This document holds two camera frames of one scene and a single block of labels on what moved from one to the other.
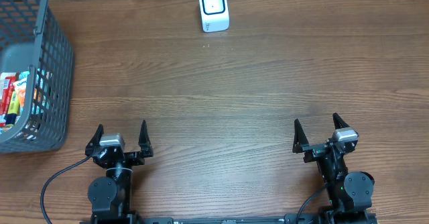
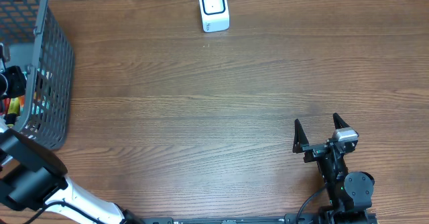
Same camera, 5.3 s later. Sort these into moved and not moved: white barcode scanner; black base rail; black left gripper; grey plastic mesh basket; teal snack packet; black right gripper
Moved: black left gripper; teal snack packet
Not moved: black base rail; grey plastic mesh basket; black right gripper; white barcode scanner
